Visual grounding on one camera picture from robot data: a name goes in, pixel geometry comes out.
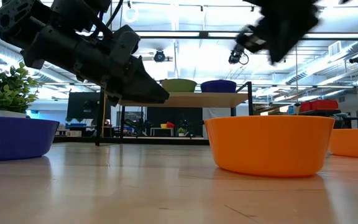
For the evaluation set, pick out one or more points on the green floral-print bowl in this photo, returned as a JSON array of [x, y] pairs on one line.
[[179, 85]]

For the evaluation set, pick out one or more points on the black ceiling spotlight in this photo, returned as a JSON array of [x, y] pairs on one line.
[[159, 56], [356, 59]]

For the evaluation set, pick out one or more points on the small red object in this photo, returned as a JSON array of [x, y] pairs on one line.
[[170, 124]]

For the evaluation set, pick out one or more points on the black screen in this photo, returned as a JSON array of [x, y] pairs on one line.
[[85, 105]]

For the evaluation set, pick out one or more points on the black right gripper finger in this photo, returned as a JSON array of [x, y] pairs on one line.
[[295, 35], [275, 51]]

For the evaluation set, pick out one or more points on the small white table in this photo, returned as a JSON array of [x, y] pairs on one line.
[[162, 130]]

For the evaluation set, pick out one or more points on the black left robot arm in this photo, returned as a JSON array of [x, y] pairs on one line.
[[57, 46]]

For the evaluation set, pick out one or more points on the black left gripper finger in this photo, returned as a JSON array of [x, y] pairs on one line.
[[148, 91]]

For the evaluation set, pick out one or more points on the orange plastic bowl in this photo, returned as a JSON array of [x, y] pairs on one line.
[[269, 146], [356, 143]]

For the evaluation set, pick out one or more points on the small yellow object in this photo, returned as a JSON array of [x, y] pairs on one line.
[[163, 125]]

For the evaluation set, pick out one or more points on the white board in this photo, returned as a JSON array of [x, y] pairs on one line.
[[219, 111]]

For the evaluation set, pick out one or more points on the black overhead camera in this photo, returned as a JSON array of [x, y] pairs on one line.
[[236, 56]]

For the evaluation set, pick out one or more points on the black partition panel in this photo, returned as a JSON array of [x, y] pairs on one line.
[[174, 121]]

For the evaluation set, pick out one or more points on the green plant in white pot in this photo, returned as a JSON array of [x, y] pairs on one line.
[[2, 87]]

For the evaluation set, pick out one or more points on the blue plastic bowl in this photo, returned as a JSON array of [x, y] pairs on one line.
[[14, 140], [218, 86]]

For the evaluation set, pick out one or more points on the small potted plant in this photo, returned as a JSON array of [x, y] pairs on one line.
[[181, 131]]

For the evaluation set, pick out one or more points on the red storage bin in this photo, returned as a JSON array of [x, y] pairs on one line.
[[319, 105]]

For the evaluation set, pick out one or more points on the wooden shelf with black legs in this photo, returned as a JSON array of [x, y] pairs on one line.
[[197, 99]]

